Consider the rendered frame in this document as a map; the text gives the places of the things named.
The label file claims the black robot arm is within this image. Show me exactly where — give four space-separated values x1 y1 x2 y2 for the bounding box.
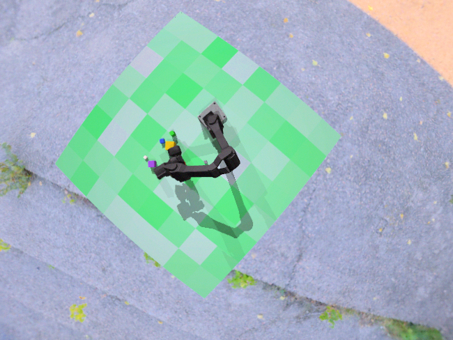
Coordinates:
154 111 240 181

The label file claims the yellow block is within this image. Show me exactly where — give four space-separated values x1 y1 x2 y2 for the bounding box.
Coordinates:
165 141 176 150

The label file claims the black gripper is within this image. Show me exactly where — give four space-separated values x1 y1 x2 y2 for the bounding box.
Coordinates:
168 146 191 183

